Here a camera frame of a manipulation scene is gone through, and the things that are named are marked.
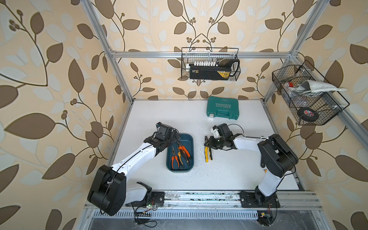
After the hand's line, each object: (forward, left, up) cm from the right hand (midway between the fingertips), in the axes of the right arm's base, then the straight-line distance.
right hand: (205, 144), depth 94 cm
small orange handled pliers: (-8, +21, +1) cm, 22 cm away
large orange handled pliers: (-6, +14, +1) cm, 15 cm away
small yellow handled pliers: (-10, +17, +1) cm, 19 cm away
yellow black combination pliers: (-6, -1, -1) cm, 6 cm away
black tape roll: (0, -51, +29) cm, 58 cm away
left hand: (0, +20, +10) cm, 22 cm away
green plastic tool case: (+28, -16, +5) cm, 33 cm away
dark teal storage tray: (+3, +12, +1) cm, 12 cm away
